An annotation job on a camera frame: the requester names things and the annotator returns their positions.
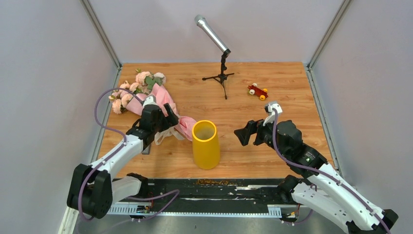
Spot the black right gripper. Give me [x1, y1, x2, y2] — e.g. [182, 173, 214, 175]
[233, 114, 289, 158]

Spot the pink flower bouquet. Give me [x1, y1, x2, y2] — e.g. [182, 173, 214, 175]
[108, 70, 196, 141]

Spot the white printed ribbon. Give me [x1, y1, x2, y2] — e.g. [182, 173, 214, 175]
[154, 127, 184, 145]

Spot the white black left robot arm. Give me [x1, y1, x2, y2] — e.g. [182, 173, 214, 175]
[67, 103, 179, 219]

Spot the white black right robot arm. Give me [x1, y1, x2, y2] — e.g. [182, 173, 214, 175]
[234, 119, 398, 234]

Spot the yellow cylindrical vase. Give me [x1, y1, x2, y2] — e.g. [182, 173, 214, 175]
[192, 120, 221, 170]

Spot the grey building brick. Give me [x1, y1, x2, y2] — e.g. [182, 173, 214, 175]
[141, 145, 151, 155]

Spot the red toy car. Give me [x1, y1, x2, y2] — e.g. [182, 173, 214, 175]
[247, 83, 268, 100]

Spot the black tripod microphone stand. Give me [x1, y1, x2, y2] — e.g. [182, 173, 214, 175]
[202, 49, 234, 99]

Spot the silver microphone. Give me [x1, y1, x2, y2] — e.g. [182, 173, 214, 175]
[194, 15, 231, 58]

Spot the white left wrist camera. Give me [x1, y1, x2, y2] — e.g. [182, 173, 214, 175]
[142, 95, 158, 108]

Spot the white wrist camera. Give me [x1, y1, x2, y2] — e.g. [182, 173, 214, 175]
[142, 95, 158, 108]
[263, 101, 283, 126]

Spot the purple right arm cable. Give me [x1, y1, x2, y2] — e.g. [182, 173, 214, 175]
[271, 108, 392, 234]

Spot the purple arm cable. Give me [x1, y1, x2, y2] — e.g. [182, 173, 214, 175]
[78, 88, 180, 222]
[271, 108, 392, 234]

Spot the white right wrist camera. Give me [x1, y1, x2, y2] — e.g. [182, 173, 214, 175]
[263, 101, 283, 126]

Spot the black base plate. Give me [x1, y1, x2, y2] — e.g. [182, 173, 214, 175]
[144, 178, 300, 214]

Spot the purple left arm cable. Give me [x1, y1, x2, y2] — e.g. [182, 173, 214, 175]
[78, 88, 180, 222]

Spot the white slotted cable duct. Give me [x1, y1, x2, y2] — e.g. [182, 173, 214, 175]
[106, 205, 282, 217]

